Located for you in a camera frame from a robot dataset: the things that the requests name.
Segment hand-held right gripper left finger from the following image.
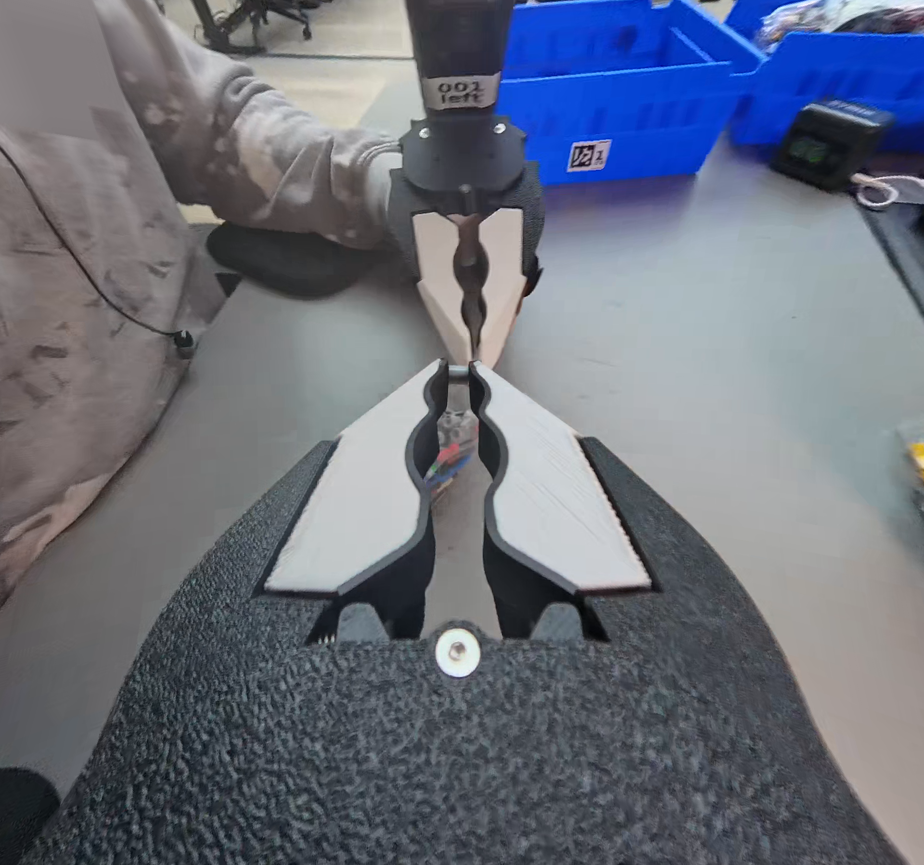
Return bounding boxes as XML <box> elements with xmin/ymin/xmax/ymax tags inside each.
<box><xmin>262</xmin><ymin>358</ymin><xmax>450</xmax><ymax>641</ymax></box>

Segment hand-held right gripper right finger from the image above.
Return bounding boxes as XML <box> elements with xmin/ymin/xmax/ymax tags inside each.
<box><xmin>468</xmin><ymin>360</ymin><xmax>654</xmax><ymax>641</ymax></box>

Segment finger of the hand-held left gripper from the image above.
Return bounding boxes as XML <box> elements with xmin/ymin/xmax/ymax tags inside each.
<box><xmin>471</xmin><ymin>207</ymin><xmax>528</xmax><ymax>369</ymax></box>
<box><xmin>411</xmin><ymin>211</ymin><xmax>472</xmax><ymax>366</ymax></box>

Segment small bag of coloured pieces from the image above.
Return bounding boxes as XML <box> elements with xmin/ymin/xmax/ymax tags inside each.
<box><xmin>430</xmin><ymin>363</ymin><xmax>481</xmax><ymax>505</ymax></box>

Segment large clear bag of parts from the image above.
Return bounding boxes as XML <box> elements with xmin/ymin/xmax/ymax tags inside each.
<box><xmin>897</xmin><ymin>423</ymin><xmax>924</xmax><ymax>516</ymax></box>

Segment grey desk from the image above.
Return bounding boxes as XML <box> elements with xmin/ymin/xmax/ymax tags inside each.
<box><xmin>0</xmin><ymin>74</ymin><xmax>924</xmax><ymax>865</ymax></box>

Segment black armrest cushion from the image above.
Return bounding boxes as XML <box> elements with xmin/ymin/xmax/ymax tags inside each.
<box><xmin>207</xmin><ymin>222</ymin><xmax>394</xmax><ymax>299</ymax></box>

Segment empty blue plastic bin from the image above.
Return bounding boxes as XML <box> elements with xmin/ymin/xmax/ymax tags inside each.
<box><xmin>497</xmin><ymin>0</ymin><xmax>766</xmax><ymax>187</ymax></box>

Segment person's grey hoodie torso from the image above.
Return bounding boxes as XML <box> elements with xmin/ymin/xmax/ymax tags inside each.
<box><xmin>0</xmin><ymin>107</ymin><xmax>228</xmax><ymax>606</ymax></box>

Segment small black box device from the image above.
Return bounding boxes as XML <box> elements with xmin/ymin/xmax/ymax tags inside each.
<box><xmin>771</xmin><ymin>100</ymin><xmax>896</xmax><ymax>193</ymax></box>

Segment blue plastic bin holding bags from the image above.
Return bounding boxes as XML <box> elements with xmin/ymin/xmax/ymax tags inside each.
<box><xmin>725</xmin><ymin>0</ymin><xmax>924</xmax><ymax>155</ymax></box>

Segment clear bags of dark parts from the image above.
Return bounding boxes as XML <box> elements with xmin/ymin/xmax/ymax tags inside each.
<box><xmin>754</xmin><ymin>0</ymin><xmax>924</xmax><ymax>43</ymax></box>

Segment thin black cable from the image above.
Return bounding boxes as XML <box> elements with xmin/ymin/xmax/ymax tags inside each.
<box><xmin>0</xmin><ymin>132</ymin><xmax>197</xmax><ymax>361</ymax></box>

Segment white cord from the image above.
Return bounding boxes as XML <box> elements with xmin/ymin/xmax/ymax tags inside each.
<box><xmin>852</xmin><ymin>173</ymin><xmax>924</xmax><ymax>210</ymax></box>

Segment black desk cable strip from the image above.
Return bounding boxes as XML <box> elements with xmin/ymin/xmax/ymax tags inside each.
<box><xmin>855</xmin><ymin>197</ymin><xmax>924</xmax><ymax>296</ymax></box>

